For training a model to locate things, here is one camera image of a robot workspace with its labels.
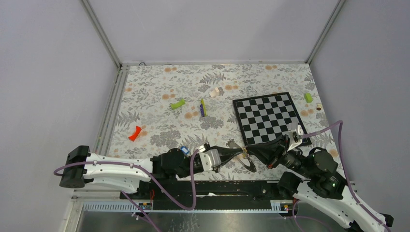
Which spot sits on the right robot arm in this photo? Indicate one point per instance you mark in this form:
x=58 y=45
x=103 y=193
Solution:
x=314 y=179

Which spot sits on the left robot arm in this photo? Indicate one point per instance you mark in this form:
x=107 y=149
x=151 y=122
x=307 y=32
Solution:
x=84 y=167

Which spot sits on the floral table mat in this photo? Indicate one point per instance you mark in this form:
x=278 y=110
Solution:
x=150 y=90

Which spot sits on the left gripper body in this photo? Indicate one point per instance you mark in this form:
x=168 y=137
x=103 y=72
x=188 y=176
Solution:
x=195 y=166

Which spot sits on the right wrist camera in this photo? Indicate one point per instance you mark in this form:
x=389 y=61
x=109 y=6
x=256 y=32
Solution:
x=294 y=133

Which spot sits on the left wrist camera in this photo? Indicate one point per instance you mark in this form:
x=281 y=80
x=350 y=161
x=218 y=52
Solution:
x=209 y=157

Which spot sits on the large silver keyring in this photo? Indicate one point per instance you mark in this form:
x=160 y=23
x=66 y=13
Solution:
x=244 y=158

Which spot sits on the black white chessboard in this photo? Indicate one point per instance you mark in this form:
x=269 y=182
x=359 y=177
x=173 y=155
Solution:
x=264 y=118

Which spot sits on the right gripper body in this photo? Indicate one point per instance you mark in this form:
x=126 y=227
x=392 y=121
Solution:
x=292 y=159

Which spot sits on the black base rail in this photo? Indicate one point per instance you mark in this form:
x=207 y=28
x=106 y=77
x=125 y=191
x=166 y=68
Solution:
x=219 y=195

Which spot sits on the red curved block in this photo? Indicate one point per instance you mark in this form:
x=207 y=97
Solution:
x=136 y=133

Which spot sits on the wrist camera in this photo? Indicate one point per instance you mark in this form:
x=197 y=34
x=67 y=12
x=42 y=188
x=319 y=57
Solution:
x=294 y=133
x=209 y=157

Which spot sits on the green curved block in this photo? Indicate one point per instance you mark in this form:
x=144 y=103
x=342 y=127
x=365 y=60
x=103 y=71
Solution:
x=178 y=104

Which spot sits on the small green block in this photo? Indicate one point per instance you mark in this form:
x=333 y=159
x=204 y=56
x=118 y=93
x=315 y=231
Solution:
x=308 y=97

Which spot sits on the cream toy block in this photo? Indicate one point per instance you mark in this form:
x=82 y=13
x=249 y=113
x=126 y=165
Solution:
x=215 y=92

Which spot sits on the blue key tag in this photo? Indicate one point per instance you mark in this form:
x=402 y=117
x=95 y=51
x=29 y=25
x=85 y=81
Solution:
x=185 y=150

